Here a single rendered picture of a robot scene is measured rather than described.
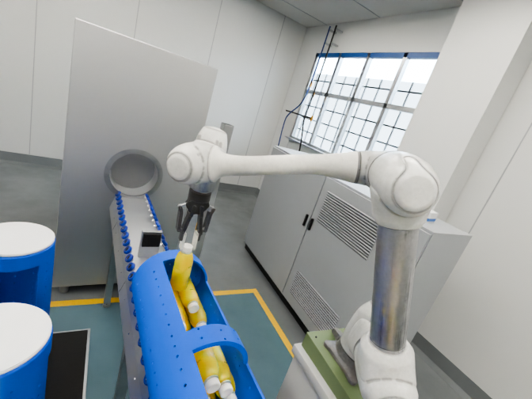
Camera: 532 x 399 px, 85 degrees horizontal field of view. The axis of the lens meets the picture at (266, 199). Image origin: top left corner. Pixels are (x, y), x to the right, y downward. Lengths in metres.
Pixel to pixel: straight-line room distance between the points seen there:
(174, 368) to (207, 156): 0.55
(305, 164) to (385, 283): 0.40
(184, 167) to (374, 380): 0.78
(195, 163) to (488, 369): 3.17
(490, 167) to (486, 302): 1.22
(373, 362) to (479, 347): 2.53
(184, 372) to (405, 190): 0.68
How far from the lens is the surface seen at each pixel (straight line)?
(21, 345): 1.15
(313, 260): 2.77
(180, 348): 0.89
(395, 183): 0.70
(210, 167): 0.77
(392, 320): 0.91
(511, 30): 3.40
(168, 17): 5.38
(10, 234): 1.66
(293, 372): 1.40
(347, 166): 0.89
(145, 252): 1.69
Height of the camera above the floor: 1.86
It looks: 17 degrees down
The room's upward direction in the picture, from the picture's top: 18 degrees clockwise
